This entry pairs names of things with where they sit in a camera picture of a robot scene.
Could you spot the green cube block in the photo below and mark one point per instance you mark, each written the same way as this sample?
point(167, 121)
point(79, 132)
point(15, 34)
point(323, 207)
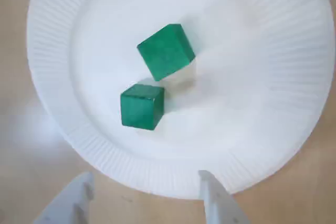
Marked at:
point(165, 51)
point(140, 108)

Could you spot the white paper plate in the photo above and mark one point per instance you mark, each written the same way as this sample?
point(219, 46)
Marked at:
point(236, 103)

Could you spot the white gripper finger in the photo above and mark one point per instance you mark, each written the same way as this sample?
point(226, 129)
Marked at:
point(71, 203)
point(220, 205)

